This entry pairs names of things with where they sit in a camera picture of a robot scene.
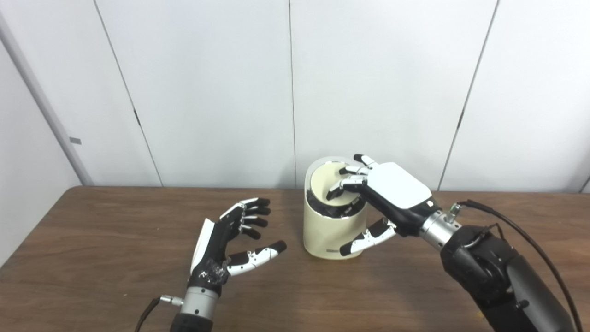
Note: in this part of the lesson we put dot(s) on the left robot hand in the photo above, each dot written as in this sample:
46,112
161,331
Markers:
216,251

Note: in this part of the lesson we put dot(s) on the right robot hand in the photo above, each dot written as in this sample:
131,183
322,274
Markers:
396,193

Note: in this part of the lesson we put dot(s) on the round cream bin lid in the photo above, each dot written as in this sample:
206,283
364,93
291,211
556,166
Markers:
325,180

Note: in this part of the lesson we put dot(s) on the cream-colored bin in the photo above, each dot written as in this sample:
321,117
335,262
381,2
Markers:
327,233

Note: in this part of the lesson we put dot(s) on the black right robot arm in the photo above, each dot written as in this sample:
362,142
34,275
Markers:
498,272

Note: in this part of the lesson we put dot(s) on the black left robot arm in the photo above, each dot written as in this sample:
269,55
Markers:
196,311

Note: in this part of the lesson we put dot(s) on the black bin liner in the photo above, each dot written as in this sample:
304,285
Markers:
332,212

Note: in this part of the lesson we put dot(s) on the gray wall post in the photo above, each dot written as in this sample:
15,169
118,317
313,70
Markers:
46,106

